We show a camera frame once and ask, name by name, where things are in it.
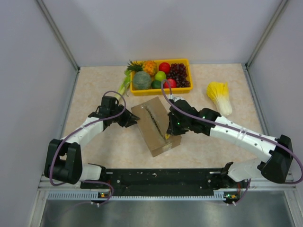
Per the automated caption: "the red apple rear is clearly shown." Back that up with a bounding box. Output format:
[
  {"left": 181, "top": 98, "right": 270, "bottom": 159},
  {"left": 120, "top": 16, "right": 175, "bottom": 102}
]
[{"left": 158, "top": 62, "right": 171, "bottom": 74}]

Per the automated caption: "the red apple front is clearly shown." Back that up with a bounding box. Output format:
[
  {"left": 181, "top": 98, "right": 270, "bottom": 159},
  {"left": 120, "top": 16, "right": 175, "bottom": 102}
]
[{"left": 163, "top": 79, "right": 177, "bottom": 88}]

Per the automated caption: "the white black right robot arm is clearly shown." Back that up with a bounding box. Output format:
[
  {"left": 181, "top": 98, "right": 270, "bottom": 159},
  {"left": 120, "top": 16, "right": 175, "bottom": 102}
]
[{"left": 167, "top": 97, "right": 293, "bottom": 187}]

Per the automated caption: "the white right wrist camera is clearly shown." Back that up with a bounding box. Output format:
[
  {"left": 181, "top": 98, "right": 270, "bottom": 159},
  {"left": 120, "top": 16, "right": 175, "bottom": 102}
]
[{"left": 169, "top": 94, "right": 184, "bottom": 103}]

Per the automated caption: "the brown cardboard express box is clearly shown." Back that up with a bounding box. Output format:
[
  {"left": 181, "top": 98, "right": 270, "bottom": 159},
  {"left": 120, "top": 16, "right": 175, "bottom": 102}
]
[{"left": 131, "top": 97, "right": 181, "bottom": 157}]

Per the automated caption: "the yellow plastic fruit tray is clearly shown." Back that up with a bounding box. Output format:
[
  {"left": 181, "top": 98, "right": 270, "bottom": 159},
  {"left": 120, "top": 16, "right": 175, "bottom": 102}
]
[{"left": 129, "top": 58, "right": 194, "bottom": 96}]

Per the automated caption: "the dark green lime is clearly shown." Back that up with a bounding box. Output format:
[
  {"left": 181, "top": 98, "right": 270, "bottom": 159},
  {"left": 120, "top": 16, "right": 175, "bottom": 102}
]
[{"left": 151, "top": 80, "right": 162, "bottom": 89}]

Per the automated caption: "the green white leek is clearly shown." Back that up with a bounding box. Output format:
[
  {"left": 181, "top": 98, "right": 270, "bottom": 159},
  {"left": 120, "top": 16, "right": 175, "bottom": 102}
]
[{"left": 117, "top": 70, "right": 132, "bottom": 97}]

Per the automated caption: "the pineapple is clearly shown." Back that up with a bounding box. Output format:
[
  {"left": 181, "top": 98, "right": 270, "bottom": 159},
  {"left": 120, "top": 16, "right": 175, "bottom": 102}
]
[{"left": 127, "top": 60, "right": 157, "bottom": 77}]

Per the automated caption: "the red apple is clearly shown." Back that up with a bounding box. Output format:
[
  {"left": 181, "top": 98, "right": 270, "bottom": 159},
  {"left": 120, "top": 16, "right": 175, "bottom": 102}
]
[
  {"left": 158, "top": 62, "right": 171, "bottom": 74},
  {"left": 163, "top": 79, "right": 177, "bottom": 88}
]

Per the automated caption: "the light green apple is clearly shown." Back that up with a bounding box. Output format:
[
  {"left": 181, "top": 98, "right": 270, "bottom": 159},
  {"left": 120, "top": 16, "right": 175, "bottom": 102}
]
[{"left": 154, "top": 71, "right": 166, "bottom": 82}]

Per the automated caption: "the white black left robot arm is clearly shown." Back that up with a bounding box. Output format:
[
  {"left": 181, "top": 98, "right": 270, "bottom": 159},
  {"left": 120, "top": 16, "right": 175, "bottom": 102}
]
[{"left": 44, "top": 96, "right": 140, "bottom": 188}]

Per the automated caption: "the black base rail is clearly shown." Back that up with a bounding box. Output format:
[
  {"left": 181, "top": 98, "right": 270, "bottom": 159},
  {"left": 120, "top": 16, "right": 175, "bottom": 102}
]
[{"left": 80, "top": 168, "right": 249, "bottom": 197}]

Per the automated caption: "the yellow napa cabbage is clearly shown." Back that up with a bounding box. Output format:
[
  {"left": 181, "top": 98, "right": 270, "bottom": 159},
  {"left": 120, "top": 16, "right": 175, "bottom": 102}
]
[{"left": 206, "top": 82, "right": 232, "bottom": 116}]

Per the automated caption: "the white slotted cable duct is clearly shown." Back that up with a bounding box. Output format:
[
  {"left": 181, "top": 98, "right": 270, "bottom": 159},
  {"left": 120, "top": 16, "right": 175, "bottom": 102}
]
[{"left": 47, "top": 189, "right": 240, "bottom": 201}]

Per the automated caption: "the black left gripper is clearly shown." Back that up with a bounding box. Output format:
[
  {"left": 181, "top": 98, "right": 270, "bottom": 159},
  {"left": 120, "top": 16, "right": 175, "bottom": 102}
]
[{"left": 110, "top": 104, "right": 139, "bottom": 127}]

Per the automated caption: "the purple grape bunch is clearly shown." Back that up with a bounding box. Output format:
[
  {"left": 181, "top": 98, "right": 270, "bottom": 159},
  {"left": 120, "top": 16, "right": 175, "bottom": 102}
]
[{"left": 166, "top": 63, "right": 190, "bottom": 88}]

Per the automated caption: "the green cantaloupe melon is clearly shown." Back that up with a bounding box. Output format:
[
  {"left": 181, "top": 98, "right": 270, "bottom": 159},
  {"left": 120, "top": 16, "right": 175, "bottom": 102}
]
[{"left": 132, "top": 71, "right": 152, "bottom": 90}]

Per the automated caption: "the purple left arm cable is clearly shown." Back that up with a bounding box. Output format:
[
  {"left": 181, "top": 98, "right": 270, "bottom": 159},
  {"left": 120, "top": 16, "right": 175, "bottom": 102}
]
[{"left": 48, "top": 90, "right": 127, "bottom": 208}]

